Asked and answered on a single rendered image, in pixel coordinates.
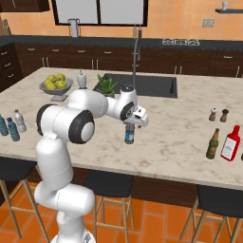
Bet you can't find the grey metal pitcher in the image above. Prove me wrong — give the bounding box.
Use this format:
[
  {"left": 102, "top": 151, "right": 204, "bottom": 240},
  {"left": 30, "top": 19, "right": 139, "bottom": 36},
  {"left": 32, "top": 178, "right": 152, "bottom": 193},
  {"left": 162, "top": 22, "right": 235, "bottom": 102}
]
[{"left": 67, "top": 17, "right": 81, "bottom": 39}]

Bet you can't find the brown shaker with white cap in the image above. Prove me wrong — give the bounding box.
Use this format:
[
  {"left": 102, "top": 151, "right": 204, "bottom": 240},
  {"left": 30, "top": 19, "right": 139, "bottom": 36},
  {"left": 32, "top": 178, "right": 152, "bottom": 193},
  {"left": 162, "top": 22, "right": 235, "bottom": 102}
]
[{"left": 208, "top": 107, "right": 218, "bottom": 122}]

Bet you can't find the black stool with wooden legs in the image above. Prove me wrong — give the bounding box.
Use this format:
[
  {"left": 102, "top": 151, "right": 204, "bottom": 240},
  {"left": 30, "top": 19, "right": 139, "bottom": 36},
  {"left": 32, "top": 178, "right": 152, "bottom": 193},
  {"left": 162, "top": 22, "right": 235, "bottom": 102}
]
[
  {"left": 83, "top": 170, "right": 136, "bottom": 243},
  {"left": 0, "top": 157, "right": 46, "bottom": 243},
  {"left": 178, "top": 184, "right": 243, "bottom": 243}
]

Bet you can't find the red glass bottle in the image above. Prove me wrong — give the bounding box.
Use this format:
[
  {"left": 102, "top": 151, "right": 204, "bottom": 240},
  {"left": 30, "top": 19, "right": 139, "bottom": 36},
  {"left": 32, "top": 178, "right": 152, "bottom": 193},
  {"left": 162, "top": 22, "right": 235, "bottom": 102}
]
[{"left": 219, "top": 124, "right": 242, "bottom": 162}]

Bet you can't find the dark sink basin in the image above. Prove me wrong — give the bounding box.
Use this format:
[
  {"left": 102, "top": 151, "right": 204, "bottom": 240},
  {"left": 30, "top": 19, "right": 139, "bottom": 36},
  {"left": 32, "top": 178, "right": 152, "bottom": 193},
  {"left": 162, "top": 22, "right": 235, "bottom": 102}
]
[{"left": 92, "top": 72, "right": 178, "bottom": 100}]

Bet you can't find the hob with grates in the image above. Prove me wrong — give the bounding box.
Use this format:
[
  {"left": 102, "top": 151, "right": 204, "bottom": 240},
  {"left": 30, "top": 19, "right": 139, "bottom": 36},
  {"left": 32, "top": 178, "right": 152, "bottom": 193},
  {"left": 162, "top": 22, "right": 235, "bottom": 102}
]
[{"left": 161, "top": 37, "right": 200, "bottom": 47}]

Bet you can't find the dark bottle with blue label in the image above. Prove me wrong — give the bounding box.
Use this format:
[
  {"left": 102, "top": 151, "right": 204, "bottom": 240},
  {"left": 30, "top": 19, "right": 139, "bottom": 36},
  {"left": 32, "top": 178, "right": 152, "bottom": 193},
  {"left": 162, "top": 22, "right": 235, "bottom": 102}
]
[{"left": 124, "top": 122, "right": 137, "bottom": 145}]

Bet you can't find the dark wood drawer unit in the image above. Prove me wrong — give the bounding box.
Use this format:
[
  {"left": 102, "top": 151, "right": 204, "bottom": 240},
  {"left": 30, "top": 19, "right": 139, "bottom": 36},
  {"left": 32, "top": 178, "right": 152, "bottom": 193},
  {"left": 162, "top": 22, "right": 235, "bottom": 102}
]
[{"left": 0, "top": 42, "right": 24, "bottom": 93}]

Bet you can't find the grey wall outlet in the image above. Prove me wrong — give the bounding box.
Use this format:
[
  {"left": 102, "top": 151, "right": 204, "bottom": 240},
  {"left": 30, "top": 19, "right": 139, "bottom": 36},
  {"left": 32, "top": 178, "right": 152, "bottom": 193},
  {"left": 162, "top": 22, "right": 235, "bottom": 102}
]
[{"left": 201, "top": 17, "right": 215, "bottom": 28}]

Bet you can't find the grey tap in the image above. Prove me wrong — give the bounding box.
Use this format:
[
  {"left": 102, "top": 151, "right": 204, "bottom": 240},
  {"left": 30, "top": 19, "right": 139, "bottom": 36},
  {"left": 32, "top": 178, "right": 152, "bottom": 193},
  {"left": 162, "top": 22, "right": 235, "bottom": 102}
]
[{"left": 131, "top": 24, "right": 142, "bottom": 93}]

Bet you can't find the green glass bottle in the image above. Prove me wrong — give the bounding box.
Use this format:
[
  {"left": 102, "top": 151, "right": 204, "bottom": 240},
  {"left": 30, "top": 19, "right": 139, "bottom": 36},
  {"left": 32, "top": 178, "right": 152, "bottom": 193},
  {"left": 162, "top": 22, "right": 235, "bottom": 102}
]
[{"left": 205, "top": 127, "right": 221, "bottom": 160}]

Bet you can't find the white soap dispenser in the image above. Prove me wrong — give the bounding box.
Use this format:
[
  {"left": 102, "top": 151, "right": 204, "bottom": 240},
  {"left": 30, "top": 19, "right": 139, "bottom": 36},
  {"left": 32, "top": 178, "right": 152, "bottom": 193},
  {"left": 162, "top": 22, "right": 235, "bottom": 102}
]
[{"left": 76, "top": 68, "right": 88, "bottom": 90}]

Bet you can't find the dark wall shelf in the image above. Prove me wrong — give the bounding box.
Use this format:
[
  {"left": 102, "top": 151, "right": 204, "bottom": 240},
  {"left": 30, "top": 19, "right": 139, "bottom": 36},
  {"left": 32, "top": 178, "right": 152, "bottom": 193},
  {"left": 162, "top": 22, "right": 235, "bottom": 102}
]
[{"left": 215, "top": 8, "right": 243, "bottom": 14}]

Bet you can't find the green potted plant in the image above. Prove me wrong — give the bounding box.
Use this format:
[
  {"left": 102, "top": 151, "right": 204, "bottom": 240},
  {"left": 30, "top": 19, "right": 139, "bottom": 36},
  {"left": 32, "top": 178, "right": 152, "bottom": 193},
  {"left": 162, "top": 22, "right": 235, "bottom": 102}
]
[{"left": 95, "top": 73, "right": 120, "bottom": 98}]

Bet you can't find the dark wood island base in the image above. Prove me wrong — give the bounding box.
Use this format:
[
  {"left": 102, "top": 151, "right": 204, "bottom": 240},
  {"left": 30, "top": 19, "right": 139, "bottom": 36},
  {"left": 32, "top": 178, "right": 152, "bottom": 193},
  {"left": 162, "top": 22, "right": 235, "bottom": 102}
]
[{"left": 27, "top": 165, "right": 199, "bottom": 209}]

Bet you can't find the blue plastic bottle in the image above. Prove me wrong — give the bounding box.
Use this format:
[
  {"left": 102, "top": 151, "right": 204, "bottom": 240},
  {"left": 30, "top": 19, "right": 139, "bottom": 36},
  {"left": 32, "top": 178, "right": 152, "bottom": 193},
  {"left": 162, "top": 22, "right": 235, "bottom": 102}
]
[
  {"left": 6, "top": 117, "right": 21, "bottom": 142},
  {"left": 0, "top": 114, "right": 9, "bottom": 138}
]

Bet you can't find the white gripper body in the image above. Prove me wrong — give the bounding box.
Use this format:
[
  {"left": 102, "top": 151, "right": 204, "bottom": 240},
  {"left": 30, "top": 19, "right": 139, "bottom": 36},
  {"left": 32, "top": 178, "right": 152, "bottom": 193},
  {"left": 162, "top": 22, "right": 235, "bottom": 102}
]
[{"left": 123, "top": 106, "right": 150, "bottom": 129}]

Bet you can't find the window with black frame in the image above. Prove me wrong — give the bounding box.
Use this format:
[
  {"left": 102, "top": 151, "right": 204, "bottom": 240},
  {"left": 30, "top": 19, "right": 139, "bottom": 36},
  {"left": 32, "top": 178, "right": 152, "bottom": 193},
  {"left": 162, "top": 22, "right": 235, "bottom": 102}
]
[{"left": 50, "top": 0, "right": 149, "bottom": 28}]

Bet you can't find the clear plastic bottle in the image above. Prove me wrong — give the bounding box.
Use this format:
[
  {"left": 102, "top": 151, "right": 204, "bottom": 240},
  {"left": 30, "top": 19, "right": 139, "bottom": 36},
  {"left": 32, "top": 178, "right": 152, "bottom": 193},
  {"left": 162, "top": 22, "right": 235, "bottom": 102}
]
[{"left": 13, "top": 108, "right": 28, "bottom": 134}]

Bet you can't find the dark wood wall cupboard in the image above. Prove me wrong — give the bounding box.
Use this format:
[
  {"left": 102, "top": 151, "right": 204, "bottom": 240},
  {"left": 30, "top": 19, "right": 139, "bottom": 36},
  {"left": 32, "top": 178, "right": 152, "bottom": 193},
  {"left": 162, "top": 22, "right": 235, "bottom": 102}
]
[{"left": 0, "top": 0, "right": 51, "bottom": 13}]

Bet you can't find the grey fruit bowl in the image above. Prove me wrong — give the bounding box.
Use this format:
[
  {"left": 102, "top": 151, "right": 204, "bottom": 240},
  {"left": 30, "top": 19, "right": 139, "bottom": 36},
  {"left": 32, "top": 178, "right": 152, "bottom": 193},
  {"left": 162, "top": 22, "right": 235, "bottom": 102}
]
[{"left": 38, "top": 77, "right": 75, "bottom": 103}]

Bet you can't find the brown shaker with dark cap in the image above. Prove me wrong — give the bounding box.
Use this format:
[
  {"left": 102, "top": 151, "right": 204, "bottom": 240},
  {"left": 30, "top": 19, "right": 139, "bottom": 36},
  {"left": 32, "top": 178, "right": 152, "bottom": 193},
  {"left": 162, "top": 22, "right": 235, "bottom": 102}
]
[{"left": 219, "top": 108, "right": 230, "bottom": 123}]

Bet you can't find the dark wood cupboard run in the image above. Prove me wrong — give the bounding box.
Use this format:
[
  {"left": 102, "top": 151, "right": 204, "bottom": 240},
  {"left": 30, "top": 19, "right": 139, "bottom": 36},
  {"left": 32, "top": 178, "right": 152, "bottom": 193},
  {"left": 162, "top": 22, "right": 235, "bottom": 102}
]
[{"left": 14, "top": 42, "right": 243, "bottom": 79}]

